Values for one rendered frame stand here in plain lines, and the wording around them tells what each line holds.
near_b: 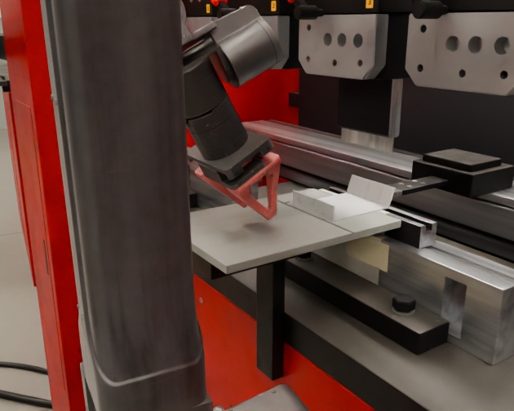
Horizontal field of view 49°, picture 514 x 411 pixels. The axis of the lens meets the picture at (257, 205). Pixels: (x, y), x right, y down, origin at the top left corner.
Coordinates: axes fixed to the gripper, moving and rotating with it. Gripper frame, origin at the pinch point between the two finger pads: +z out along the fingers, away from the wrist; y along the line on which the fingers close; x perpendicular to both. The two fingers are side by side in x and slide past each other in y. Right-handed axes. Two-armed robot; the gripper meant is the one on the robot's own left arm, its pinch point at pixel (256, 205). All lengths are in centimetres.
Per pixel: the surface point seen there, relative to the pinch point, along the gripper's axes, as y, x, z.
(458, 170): -0.6, -32.3, 18.5
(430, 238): -10.7, -14.8, 13.7
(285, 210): 3.6, -4.7, 6.0
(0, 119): 692, -21, 123
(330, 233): -6.5, -4.2, 5.6
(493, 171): -3.3, -36.4, 20.9
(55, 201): 86, 15, 17
